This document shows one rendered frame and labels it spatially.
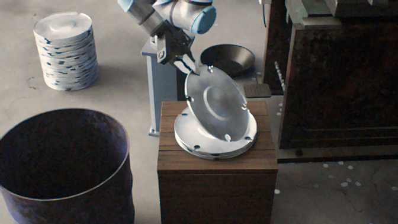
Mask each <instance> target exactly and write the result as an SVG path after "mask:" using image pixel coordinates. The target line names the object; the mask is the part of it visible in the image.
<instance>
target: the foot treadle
mask: <svg viewBox="0 0 398 224"><path fill-rule="evenodd" d="M243 89H244V93H245V97H246V98H270V97H271V96H272V95H284V92H283V90H270V88H269V85H268V84H245V85H243Z"/></svg>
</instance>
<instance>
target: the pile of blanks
mask: <svg viewBox="0 0 398 224"><path fill-rule="evenodd" d="M34 35H35V38H36V45H37V47H38V48H37V50H38V52H39V55H38V56H39V57H40V59H41V65H42V68H43V71H44V78H45V81H46V84H47V85H48V86H49V87H50V88H53V89H55V90H58V91H76V90H79V89H83V88H86V87H88V86H90V85H91V84H93V83H94V82H95V81H96V80H97V78H98V76H99V70H98V60H97V53H96V48H95V42H94V32H93V26H92V25H91V27H90V29H89V30H88V31H86V33H84V34H82V35H80V36H77V37H74V38H71V39H64V40H49V39H47V38H45V39H44V38H42V37H39V36H38V35H37V34H36V33H35V32H34Z"/></svg>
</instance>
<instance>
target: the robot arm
mask: <svg viewBox="0 0 398 224"><path fill-rule="evenodd" d="M118 3H119V4H120V6H121V7H122V8H123V10H124V11H125V12H127V14H128V15H129V16H130V17H131V18H132V19H133V20H134V21H135V22H136V23H138V25H139V26H141V28H142V29H143V30H144V31H145V32H146V33H147V34H149V36H150V45H151V47H152V48H153V49H155V50H157V51H158V63H161V64H163V65H165V64H166V63H167V62H169V64H170V65H171V66H173V67H175V68H177V69H178V70H180V71H183V73H186V74H189V73H190V71H191V70H192V69H193V71H194V73H195V74H196V75H198V76H200V69H199V67H198V61H199V58H198V56H197V54H194V55H192V51H191V50H190V48H189V47H188V46H189V44H190V43H191V41H192V40H191V39H190V38H189V37H188V35H187V34H186V33H185V32H184V31H183V29H184V30H187V31H190V32H192V33H197V34H204V33H206V32H208V31H209V30H210V29H211V28H212V26H213V24H214V22H215V20H216V14H217V12H216V9H215V7H213V6H212V3H213V0H118ZM185 35H186V36H187V38H188V39H189V40H187V39H186V36H185ZM187 42H188V43H189V44H188V43H187ZM182 55H183V58H181V57H179V56H182Z"/></svg>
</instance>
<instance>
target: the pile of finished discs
mask: <svg viewBox="0 0 398 224"><path fill-rule="evenodd" d="M249 115H250V124H249V129H248V132H247V134H246V135H245V136H244V138H243V139H241V140H240V141H237V142H229V140H230V138H229V135H225V138H226V140H227V141H228V142H224V141H221V140H218V139H216V138H214V137H213V136H212V135H211V134H209V133H208V132H207V131H205V130H204V129H203V128H202V127H201V126H200V125H199V124H198V122H197V120H196V119H195V117H194V116H193V114H192V112H191V110H190V107H187V108H186V109H184V110H183V112H182V114H180V115H178V117H177V118H176V120H175V136H176V140H177V142H178V143H179V145H180V146H181V147H182V148H183V149H184V150H186V151H187V152H189V153H190V154H192V155H194V156H197V157H199V158H203V159H212V160H216V158H218V160H222V159H230V158H234V157H236V156H239V155H241V154H243V153H244V152H246V151H247V150H248V149H249V148H250V147H251V146H252V145H253V144H254V142H255V140H256V134H257V125H256V121H255V118H254V117H253V116H252V115H251V114H250V113H249Z"/></svg>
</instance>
